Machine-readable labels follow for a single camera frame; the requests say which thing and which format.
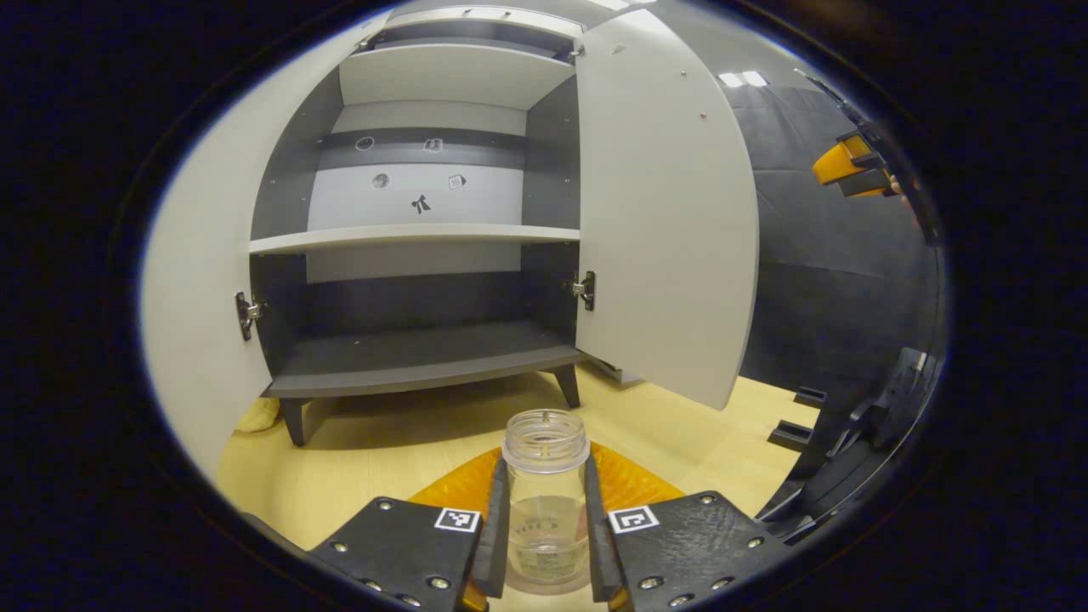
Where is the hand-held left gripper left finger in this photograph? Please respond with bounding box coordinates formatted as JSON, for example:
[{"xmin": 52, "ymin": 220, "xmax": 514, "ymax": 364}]
[{"xmin": 309, "ymin": 446, "xmax": 512, "ymax": 612}]

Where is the grey cabinet shelf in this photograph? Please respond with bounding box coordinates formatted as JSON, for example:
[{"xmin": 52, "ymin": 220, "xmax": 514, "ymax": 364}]
[
  {"xmin": 249, "ymin": 223, "xmax": 582, "ymax": 256},
  {"xmin": 338, "ymin": 42, "xmax": 579, "ymax": 111}
]

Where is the black backdrop cloth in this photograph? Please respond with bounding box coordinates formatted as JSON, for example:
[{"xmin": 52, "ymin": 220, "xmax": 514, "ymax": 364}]
[{"xmin": 721, "ymin": 81, "xmax": 940, "ymax": 409}]

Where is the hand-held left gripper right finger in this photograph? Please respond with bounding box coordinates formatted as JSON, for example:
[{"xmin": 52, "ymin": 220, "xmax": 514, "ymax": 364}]
[{"xmin": 582, "ymin": 440, "xmax": 793, "ymax": 612}]

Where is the clear plastic bottle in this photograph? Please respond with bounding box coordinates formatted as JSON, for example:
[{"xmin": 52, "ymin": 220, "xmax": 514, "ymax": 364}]
[{"xmin": 501, "ymin": 409, "xmax": 592, "ymax": 596}]

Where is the grey cabinet door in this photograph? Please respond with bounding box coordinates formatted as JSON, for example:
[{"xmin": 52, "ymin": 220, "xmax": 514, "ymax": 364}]
[
  {"xmin": 139, "ymin": 17, "xmax": 388, "ymax": 487},
  {"xmin": 575, "ymin": 7, "xmax": 761, "ymax": 411}
]

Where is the grey cabinet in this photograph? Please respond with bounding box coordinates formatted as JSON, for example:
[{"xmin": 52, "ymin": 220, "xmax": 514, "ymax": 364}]
[{"xmin": 249, "ymin": 4, "xmax": 596, "ymax": 448}]

